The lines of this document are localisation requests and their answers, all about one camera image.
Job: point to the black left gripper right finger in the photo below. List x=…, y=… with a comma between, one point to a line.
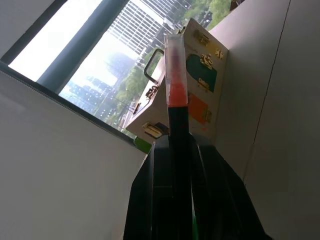
x=225, y=200

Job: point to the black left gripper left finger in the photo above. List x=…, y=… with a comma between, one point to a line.
x=145, y=200

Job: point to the green object behind box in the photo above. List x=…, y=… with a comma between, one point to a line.
x=142, y=145

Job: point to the wooden latch busy box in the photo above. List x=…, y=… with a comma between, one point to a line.
x=160, y=110

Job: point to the dark window frame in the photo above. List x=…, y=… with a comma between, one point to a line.
x=82, y=37

